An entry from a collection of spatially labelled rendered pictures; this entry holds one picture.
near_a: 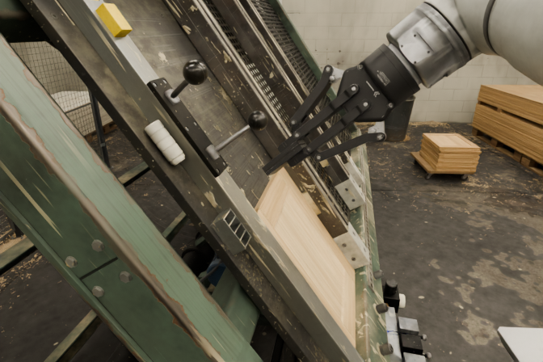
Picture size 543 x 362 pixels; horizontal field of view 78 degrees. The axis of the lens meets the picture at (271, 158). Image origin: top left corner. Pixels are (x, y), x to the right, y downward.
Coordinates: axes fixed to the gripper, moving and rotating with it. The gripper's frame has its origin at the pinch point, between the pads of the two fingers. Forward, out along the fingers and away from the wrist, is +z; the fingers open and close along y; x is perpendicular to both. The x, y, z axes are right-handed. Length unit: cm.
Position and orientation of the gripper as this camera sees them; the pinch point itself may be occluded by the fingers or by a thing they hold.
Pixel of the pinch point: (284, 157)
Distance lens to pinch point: 50.3
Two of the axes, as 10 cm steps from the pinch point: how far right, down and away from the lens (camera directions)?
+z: -7.2, 5.8, 3.8
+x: 4.0, -0.9, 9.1
